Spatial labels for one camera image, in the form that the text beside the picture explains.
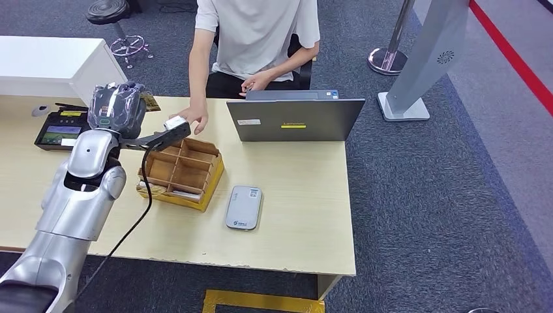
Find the person's right hand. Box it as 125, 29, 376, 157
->
175, 103, 209, 136

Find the white desk shelf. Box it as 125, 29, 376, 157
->
0, 35, 128, 107

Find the black camera cable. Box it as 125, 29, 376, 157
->
73, 147, 154, 303

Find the person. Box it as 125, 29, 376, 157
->
175, 0, 321, 136

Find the red floor tape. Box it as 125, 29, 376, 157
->
469, 0, 553, 117

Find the black round stool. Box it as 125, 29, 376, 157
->
85, 0, 155, 70

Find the grey kiosk stand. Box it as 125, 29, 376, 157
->
377, 0, 470, 122

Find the black payment terminal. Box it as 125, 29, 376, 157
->
34, 102, 94, 151

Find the person's left hand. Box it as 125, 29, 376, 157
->
239, 71, 274, 97

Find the yellow floor tape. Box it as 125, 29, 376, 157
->
202, 290, 325, 313

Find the grey card reader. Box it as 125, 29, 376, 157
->
225, 185, 263, 231

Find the grey laptop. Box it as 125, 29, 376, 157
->
226, 89, 366, 143

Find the pale wrist camera, black bracket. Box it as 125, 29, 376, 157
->
119, 115, 192, 152

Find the room key card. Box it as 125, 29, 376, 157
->
140, 93, 162, 112

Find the white card in box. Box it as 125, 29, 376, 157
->
166, 190, 203, 201

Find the divided cardboard box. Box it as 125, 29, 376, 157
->
136, 138, 226, 213

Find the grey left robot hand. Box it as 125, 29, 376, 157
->
87, 82, 148, 140

